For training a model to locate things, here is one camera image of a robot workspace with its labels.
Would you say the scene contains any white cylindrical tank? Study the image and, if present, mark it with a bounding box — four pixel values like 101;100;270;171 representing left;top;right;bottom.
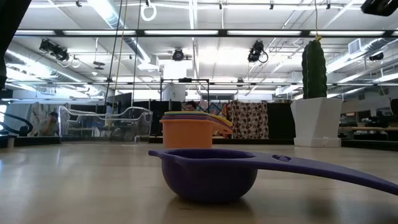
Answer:
162;83;187;102

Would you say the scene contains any black partition panel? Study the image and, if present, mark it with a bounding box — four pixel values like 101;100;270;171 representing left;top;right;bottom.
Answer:
267;102;295;139

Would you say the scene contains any black metal rack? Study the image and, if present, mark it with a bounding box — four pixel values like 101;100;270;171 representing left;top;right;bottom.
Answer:
159;77;211;113

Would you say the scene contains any black overhead light rail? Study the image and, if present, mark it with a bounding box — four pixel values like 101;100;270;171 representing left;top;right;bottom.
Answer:
14;29;398;39

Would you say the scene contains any silver ceiling duct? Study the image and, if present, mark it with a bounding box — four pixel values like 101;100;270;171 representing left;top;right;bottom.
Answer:
88;0;156;63

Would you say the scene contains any white hanging cable ring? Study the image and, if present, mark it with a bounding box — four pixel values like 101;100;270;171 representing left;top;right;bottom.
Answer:
140;2;158;22

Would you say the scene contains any white hexagonal planter pot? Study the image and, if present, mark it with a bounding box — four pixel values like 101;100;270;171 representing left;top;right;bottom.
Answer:
290;96;343;148

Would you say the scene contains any yellow hanging cord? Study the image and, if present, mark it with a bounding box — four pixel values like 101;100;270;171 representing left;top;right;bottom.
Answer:
313;0;323;42

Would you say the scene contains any wooden room table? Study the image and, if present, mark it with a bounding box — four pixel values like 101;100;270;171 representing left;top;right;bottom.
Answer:
338;125;398;133

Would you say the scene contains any colourful patterned cloth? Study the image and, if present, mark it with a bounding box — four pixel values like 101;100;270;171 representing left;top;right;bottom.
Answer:
182;99;230;138

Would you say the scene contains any orange measuring cup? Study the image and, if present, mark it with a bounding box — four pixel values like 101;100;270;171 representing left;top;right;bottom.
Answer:
159;118;234;149

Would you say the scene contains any medium blue measuring cup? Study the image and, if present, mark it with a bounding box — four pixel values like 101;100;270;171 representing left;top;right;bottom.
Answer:
160;116;233;131

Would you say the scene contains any white ceiling vent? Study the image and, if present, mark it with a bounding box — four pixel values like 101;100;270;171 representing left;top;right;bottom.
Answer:
348;38;362;55

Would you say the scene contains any yellow measuring cup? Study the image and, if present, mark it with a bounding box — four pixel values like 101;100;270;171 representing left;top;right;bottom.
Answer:
164;110;234;128

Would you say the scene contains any clear plastic basket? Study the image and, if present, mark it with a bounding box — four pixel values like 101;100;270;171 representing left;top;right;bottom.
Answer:
58;105;154;144

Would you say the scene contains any red measuring cup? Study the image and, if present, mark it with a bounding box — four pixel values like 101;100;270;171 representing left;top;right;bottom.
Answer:
160;114;233;129

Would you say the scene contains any light blue measuring cup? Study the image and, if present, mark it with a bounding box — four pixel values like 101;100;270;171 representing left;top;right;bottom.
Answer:
162;113;233;128

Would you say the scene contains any black looped cable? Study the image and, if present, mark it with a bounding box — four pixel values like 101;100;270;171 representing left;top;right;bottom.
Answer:
0;111;34;137

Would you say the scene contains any dark blue measuring cup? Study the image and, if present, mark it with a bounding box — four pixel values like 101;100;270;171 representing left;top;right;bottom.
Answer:
147;147;398;205

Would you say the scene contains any green cactus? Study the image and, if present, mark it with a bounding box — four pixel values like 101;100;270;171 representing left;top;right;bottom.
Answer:
301;38;328;100

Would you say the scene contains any brown dotted cloth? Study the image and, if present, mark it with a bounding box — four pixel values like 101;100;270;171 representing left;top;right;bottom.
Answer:
228;100;270;140

